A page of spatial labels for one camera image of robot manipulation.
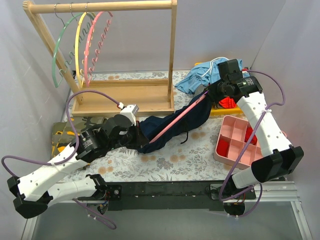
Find navy blue shorts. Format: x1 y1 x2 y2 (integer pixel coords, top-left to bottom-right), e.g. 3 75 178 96
137 94 212 154

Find pink hanger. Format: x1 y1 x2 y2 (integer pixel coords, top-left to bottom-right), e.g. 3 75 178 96
83 11 113 87
149 90 209 144

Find green hanger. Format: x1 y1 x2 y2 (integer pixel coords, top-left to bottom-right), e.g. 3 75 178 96
51 12 96 88

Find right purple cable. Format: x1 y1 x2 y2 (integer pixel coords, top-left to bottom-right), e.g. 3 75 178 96
218 69 286 217

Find red knitted garment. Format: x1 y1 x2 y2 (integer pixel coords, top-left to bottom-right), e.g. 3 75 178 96
218 97 237 109

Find red cloth in organizer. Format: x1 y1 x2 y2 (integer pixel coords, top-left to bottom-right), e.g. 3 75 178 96
216 139 230 158
244 126 259 146

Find camouflage shorts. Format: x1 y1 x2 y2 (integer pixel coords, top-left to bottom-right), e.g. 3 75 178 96
50 116 105 159

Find wooden clothes rack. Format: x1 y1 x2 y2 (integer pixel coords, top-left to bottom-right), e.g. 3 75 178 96
22 0 178 117

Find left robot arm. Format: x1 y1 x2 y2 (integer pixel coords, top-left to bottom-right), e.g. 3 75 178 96
7 114 149 219

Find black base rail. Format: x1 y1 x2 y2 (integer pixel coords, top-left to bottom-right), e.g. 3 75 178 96
84 180 261 217

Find grey garment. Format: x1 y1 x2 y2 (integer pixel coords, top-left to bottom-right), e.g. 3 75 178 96
194 85 206 96

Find floral table mat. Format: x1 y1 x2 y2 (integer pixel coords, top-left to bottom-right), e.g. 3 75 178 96
48 70 265 183

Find yellow plastic tray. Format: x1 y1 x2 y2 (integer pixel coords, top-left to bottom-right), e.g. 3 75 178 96
194 62 242 115

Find yellow hanger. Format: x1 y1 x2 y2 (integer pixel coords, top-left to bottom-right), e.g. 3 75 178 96
74 12 96 89

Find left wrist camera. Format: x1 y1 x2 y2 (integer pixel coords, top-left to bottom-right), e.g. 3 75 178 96
117 102 139 125

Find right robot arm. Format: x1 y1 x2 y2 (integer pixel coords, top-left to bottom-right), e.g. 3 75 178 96
207 59 304 202

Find pink divided organizer tray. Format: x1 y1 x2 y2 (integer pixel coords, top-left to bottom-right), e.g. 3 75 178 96
213 115 264 170

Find light blue shorts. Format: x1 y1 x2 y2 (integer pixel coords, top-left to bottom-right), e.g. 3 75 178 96
174 57 244 95

